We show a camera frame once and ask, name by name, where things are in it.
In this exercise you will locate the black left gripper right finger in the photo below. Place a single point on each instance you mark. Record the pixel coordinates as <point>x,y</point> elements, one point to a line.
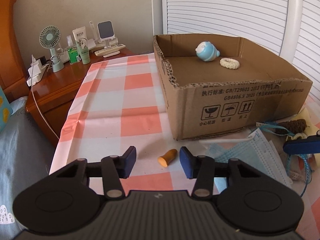
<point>202,169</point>

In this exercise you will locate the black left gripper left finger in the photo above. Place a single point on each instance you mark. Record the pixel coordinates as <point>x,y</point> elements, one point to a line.
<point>113,169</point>

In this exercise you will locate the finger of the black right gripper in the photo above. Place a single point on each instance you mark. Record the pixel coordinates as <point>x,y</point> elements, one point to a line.
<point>310,145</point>

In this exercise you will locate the blue yellow drawstring pouch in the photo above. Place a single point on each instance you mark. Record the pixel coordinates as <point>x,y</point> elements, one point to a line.
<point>297,165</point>

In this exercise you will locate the brown knitted scrunchie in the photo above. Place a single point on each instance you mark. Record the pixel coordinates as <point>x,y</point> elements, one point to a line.
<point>294,126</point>

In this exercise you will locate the grey lace-trimmed pouch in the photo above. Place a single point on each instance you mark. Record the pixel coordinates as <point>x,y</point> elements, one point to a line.
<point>276,131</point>

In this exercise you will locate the orange foam earplug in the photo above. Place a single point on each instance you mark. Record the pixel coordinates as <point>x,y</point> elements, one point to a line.
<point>167,158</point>

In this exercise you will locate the blue surgical face mask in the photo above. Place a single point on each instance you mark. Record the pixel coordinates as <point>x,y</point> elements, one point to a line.
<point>255,150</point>

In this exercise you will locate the yellow cleaning cloth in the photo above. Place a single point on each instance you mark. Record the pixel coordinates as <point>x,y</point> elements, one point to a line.
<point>309,131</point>

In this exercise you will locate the brown cardboard box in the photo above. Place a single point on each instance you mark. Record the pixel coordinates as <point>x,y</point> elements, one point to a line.
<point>204,99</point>

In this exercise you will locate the blue grey bedsheet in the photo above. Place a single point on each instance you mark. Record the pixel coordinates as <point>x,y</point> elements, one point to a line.
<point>26,157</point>

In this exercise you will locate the wooden nightstand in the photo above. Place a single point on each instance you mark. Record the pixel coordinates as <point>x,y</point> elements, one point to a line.
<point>51,98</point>

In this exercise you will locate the cream knitted scrunchie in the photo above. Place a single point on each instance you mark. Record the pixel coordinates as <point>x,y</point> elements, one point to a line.
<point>229,63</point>

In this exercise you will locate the blue round plush toy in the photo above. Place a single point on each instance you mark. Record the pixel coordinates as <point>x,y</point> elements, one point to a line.
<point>206,51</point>

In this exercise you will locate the white remote control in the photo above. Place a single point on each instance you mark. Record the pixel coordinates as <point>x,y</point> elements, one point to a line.
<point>109,50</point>

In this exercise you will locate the green cosmetic tube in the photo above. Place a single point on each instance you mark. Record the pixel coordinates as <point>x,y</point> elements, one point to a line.
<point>81,44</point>

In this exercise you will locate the green small box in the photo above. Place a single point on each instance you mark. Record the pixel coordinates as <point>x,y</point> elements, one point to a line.
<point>73,55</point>

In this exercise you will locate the yellow blue snack box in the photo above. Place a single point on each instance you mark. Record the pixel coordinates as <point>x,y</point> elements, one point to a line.
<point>5,110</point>

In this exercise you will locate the white power strip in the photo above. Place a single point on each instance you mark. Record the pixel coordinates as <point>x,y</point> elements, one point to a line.
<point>36,72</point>

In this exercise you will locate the wooden bed headboard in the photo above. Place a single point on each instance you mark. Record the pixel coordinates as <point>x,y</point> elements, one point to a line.
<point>13,72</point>

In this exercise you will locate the white phone stand mirror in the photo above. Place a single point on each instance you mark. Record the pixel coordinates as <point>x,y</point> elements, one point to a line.
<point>106,34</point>

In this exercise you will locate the white louvered closet door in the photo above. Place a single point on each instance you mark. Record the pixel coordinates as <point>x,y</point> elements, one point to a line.
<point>288,28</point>

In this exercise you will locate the green mini desk fan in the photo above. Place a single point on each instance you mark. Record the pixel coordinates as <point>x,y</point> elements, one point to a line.
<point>49,38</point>

